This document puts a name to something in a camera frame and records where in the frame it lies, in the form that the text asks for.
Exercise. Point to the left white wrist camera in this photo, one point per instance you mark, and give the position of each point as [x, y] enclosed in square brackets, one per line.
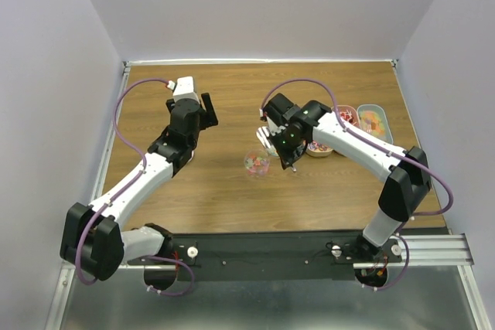
[183, 88]

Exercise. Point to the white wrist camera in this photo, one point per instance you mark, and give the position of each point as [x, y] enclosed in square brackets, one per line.
[273, 127]
[183, 88]

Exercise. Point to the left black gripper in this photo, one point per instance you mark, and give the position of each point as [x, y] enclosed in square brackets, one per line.
[209, 117]

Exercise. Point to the beige tray swirl lollipops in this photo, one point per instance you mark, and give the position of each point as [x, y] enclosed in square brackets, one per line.
[317, 150]

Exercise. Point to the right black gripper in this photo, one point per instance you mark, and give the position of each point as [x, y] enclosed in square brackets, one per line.
[288, 158]

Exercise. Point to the blue tray popsicle candies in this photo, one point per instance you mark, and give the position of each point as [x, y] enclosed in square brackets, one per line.
[373, 120]

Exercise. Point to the silver metal scoop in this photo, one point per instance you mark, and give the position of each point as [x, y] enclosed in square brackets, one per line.
[263, 135]

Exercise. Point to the clear glass jar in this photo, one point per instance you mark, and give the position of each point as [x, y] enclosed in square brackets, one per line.
[257, 162]

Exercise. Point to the aluminium frame rail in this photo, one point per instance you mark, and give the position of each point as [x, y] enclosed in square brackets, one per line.
[420, 250]

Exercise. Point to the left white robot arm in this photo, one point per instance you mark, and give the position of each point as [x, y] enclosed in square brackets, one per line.
[92, 238]

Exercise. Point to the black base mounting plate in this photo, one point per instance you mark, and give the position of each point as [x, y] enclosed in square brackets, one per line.
[278, 256]

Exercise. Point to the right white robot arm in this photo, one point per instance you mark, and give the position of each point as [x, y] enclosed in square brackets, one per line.
[406, 183]

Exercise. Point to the pink tray round lollipops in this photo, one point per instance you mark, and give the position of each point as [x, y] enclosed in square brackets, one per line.
[348, 114]

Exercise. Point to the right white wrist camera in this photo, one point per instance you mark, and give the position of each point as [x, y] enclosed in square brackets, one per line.
[273, 127]

